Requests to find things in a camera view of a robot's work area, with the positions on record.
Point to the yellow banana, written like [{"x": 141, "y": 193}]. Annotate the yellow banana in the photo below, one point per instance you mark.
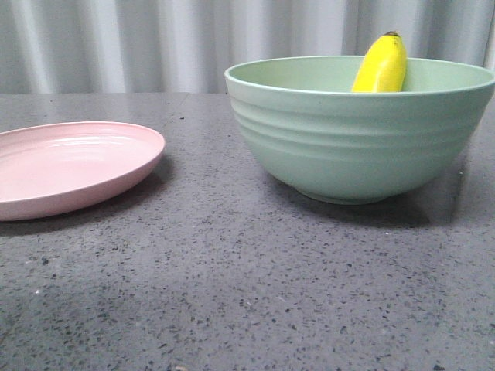
[{"x": 383, "y": 67}]

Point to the green ribbed bowl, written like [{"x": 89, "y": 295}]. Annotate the green ribbed bowl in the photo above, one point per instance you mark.
[{"x": 307, "y": 128}]

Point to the pink plate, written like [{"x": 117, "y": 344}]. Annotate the pink plate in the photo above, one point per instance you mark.
[{"x": 58, "y": 168}]

